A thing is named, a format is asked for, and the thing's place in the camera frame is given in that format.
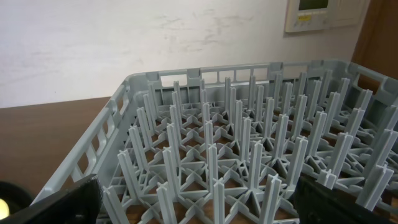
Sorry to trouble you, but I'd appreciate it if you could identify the yellow bowl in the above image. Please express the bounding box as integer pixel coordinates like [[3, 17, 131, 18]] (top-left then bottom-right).
[[0, 199, 10, 220]]

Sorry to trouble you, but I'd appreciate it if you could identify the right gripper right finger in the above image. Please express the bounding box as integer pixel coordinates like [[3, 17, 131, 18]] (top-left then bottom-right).
[[294, 175, 391, 224]]

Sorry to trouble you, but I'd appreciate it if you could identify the wall control panel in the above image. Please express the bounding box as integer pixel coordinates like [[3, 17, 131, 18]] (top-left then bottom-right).
[[285, 0, 365, 33]]

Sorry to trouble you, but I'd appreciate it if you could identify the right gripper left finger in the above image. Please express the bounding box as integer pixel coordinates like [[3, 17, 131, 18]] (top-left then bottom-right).
[[1, 174, 103, 224]]

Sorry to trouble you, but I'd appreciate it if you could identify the grey dishwasher rack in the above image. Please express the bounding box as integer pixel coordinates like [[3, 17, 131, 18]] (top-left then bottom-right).
[[33, 60, 397, 223]]

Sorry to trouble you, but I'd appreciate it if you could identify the round black serving tray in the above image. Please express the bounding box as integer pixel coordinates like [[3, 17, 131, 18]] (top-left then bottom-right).
[[1, 181, 34, 216]]

